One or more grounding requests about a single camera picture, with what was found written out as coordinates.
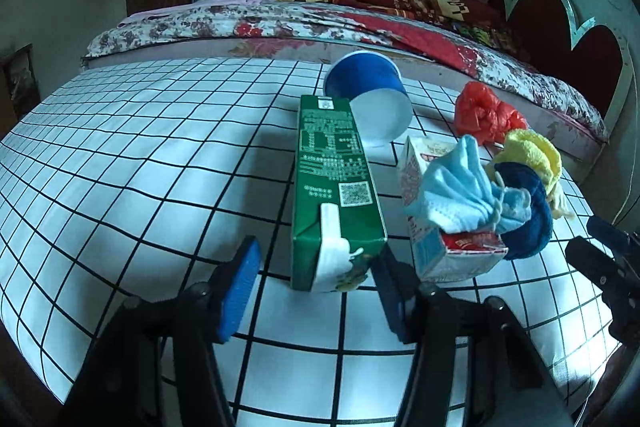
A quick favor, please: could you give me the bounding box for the red white milk carton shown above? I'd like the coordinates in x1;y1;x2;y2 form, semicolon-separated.
397;136;508;283

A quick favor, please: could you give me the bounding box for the blue cloth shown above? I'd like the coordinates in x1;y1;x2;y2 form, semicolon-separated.
496;161;553;260

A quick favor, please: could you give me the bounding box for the light blue face mask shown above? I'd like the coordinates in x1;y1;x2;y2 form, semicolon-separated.
406;135;530;234

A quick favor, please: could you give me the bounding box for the green drink carton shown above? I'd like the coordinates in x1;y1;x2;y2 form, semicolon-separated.
291;95;387;293

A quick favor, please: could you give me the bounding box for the yellow cloth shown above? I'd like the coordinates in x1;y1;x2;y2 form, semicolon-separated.
485;129;575;219

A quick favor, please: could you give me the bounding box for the blue paper cup back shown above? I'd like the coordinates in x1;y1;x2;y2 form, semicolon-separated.
324;51;413;146

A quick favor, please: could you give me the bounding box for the red plastic bag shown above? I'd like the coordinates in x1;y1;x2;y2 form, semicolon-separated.
454;81;528;145

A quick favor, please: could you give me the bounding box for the white black grid tablecloth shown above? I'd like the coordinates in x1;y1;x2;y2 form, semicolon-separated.
0;56;626;427

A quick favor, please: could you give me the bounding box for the red heart headboard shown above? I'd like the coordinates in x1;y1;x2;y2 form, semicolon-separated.
488;0;634;133

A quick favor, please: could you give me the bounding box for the bed with floral sheet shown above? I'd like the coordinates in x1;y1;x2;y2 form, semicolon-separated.
84;2;610;145

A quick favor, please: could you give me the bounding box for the red patterned blanket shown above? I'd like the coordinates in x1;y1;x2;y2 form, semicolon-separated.
281;0;528;62

